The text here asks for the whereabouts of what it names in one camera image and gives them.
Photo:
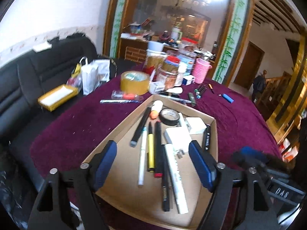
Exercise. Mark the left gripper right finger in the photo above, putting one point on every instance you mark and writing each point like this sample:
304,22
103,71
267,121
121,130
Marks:
240,194

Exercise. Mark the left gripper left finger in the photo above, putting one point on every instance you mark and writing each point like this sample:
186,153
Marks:
52,209

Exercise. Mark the purple velvet tablecloth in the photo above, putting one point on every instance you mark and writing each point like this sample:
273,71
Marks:
84,129

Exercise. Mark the white marker pen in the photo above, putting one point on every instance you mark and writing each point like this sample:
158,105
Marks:
177,184

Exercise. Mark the black pen right side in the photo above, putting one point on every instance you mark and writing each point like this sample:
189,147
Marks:
206,138

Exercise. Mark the yellow highlighter pen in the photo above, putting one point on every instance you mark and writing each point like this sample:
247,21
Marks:
150,143

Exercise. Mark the red capped black marker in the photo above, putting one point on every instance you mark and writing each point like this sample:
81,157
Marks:
158,156

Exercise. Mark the yellow flat box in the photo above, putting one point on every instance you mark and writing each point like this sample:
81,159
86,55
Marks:
56,97

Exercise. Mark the long black pen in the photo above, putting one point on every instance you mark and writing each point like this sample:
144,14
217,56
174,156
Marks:
140,127

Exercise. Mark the white square box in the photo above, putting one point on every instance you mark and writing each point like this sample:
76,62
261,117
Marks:
195,125

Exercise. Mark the blue lighter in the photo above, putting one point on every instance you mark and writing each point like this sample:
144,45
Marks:
227,98

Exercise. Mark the white charger block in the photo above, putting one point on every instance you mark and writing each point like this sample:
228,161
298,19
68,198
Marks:
178,137

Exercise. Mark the person in dark jacket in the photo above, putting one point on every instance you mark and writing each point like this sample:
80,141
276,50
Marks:
259,85

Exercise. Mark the black pen in tray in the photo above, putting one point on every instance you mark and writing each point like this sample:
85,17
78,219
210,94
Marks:
165,183

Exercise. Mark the wooden door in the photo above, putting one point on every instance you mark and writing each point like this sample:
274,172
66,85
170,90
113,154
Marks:
249,66

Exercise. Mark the black leather sofa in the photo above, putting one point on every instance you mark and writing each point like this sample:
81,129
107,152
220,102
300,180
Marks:
26,78

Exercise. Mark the black electrical tape roll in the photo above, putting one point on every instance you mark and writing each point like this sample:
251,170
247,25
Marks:
169,117

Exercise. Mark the orange white glue bottle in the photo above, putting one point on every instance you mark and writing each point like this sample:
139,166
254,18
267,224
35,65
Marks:
156,109

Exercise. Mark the white shopping bag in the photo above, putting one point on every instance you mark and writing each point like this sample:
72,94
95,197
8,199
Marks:
94,74

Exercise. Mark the green black flashlight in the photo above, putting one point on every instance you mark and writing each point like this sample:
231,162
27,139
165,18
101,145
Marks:
192,99

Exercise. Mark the brown packing tape roll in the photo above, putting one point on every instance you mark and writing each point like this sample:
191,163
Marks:
134,82

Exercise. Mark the bamboo painted glass panel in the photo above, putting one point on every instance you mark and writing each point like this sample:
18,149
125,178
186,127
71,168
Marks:
232,40

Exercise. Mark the pink knitted cup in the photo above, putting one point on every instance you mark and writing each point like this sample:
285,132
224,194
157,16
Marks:
200,70

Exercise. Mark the red lidded jar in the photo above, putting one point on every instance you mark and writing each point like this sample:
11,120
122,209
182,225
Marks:
167,72

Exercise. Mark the yellow handled screwdriver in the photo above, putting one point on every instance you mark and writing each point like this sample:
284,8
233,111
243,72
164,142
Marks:
211,88

